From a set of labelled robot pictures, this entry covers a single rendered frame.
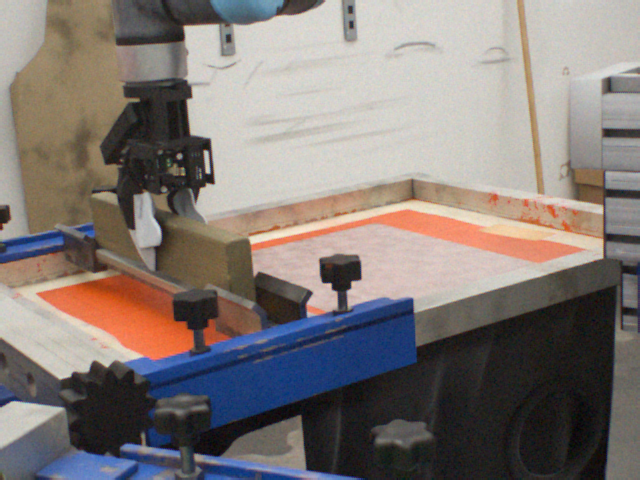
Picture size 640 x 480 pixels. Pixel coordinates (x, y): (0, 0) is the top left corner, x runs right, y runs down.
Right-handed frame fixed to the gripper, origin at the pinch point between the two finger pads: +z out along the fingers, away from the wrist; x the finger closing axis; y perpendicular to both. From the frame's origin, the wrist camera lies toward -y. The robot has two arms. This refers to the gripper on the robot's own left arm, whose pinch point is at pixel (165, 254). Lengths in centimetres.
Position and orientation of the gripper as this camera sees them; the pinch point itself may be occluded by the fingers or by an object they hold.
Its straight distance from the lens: 130.4
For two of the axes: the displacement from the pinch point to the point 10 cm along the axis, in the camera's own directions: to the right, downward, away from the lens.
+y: 5.6, 1.6, -8.1
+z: 0.7, 9.7, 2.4
